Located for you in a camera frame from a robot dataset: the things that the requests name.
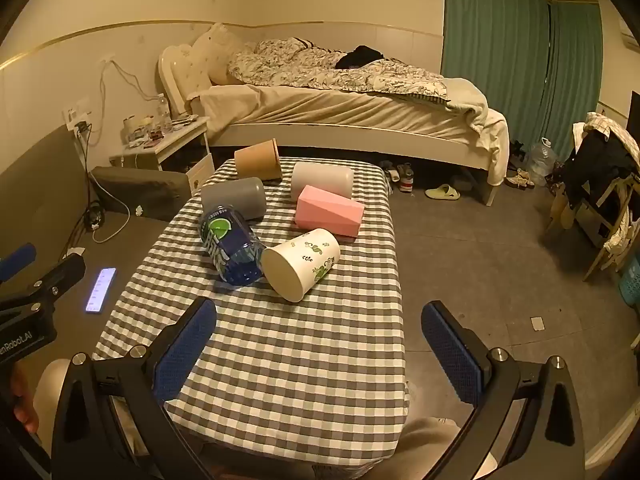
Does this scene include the plaid shirt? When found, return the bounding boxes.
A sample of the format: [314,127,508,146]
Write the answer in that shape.
[582,111,640,162]

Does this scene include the beige sandals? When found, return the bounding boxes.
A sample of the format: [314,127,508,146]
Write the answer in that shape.
[504,167,537,191]

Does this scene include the brown paper cup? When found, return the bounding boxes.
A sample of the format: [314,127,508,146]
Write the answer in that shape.
[233,138,284,182]

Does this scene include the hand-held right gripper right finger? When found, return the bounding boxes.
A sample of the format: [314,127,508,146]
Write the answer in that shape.
[421,300,587,480]

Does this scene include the person's left hand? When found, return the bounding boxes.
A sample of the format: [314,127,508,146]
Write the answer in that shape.
[10,361,42,435]

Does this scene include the checkered tablecloth table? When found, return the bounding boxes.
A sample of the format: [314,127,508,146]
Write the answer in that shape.
[92,156,412,480]

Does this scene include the black garment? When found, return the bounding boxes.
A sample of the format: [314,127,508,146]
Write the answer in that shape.
[334,45,386,70]

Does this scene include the wall socket with plugs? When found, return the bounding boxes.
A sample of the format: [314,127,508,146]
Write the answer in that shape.
[62,105,94,137]

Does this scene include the white wall cable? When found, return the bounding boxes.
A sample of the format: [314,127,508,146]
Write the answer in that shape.
[99,57,162,107]

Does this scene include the wide green curtain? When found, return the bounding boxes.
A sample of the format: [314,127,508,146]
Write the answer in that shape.
[441,0,552,112]

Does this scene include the white air conditioner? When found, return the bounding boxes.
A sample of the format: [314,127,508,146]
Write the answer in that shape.
[619,14,640,52]

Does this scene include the pink faceted cup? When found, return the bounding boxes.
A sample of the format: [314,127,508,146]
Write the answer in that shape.
[293,184,365,239]

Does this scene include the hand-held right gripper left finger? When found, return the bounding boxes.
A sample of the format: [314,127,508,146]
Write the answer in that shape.
[50,296,221,480]

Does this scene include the large clear water jug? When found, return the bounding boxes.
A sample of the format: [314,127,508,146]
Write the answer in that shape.
[527,137,557,187]

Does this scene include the light green slipper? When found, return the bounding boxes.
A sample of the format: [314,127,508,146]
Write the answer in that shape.
[424,183,461,201]

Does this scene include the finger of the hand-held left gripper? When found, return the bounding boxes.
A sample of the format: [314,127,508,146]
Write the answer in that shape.
[0,253,87,318]
[0,243,38,282]

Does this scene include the blue transparent plastic bottle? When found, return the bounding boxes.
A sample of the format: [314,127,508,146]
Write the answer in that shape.
[198,203,265,286]

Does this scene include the cream pillow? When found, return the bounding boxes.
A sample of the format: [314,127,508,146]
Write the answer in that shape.
[190,22,252,87]

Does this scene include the blue plastic basket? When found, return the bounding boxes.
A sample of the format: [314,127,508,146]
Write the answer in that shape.
[618,259,640,307]

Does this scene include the person's right leg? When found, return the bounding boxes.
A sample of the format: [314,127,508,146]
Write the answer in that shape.
[394,416,501,480]

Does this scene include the black jacket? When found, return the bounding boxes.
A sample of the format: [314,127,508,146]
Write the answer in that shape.
[562,130,637,213]

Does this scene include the pair of shoes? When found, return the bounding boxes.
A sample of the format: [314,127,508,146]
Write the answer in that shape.
[381,160,417,194]

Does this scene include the white bed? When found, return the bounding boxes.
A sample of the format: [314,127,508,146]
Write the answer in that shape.
[158,42,511,207]

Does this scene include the wooden chair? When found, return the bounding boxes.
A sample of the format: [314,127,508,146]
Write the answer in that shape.
[545,110,640,282]

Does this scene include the white nightstand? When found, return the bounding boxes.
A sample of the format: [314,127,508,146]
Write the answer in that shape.
[108,116,216,192]

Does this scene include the white charger cable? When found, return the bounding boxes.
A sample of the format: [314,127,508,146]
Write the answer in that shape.
[89,172,132,232]

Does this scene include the light grey plastic cup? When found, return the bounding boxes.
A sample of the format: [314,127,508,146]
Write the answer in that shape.
[290,161,355,201]

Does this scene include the narrow green curtain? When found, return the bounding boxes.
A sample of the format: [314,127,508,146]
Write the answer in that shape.
[541,2,604,162]

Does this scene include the floral quilt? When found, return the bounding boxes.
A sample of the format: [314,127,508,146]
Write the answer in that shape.
[226,37,449,107]

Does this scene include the smartphone with lit screen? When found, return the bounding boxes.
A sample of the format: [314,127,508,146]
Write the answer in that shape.
[84,267,117,315]

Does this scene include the dark grey plastic cup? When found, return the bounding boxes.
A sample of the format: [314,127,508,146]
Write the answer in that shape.
[200,176,268,221]

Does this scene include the white leaf print cup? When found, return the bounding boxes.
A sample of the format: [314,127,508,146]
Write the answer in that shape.
[260,227,342,304]

